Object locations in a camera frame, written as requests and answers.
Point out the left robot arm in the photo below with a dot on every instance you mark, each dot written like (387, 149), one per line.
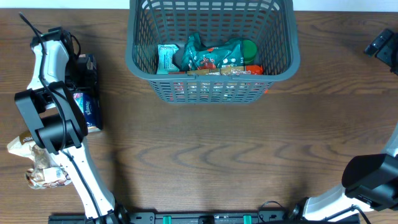
(62, 93)

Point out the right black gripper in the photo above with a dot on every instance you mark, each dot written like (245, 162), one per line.
(380, 43)

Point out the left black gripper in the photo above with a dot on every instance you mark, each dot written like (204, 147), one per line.
(91, 91)

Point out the light teal snack packet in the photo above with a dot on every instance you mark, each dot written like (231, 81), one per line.
(165, 63)

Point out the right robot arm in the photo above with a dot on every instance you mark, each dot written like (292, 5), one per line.
(369, 183)

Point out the orange spaghetti packet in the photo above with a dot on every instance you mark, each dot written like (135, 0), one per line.
(224, 71)

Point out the grey plastic basket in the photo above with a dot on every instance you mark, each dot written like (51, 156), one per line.
(269, 24)

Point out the green lid jar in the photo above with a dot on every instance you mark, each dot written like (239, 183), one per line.
(249, 51)

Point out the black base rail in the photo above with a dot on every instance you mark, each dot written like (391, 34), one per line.
(264, 216)

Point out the beige granola snack pouch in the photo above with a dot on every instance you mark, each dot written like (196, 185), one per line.
(46, 173)

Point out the green Nescafe coffee bag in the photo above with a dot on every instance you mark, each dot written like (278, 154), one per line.
(196, 56)

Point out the Kleenex tissue multipack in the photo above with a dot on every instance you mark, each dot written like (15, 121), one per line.
(87, 97)

